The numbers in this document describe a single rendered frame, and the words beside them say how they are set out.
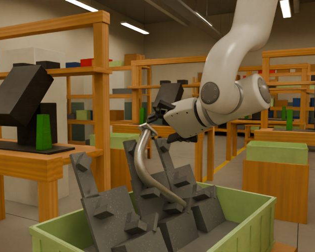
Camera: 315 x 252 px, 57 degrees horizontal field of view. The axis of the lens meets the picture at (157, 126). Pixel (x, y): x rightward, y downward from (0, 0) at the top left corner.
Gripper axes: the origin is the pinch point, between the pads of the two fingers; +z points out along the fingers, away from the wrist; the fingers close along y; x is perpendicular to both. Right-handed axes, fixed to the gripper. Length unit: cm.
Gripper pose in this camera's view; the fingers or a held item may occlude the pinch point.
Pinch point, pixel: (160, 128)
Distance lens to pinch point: 84.4
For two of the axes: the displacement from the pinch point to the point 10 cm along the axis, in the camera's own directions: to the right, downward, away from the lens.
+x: -2.9, 7.2, -6.3
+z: -7.2, 2.8, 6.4
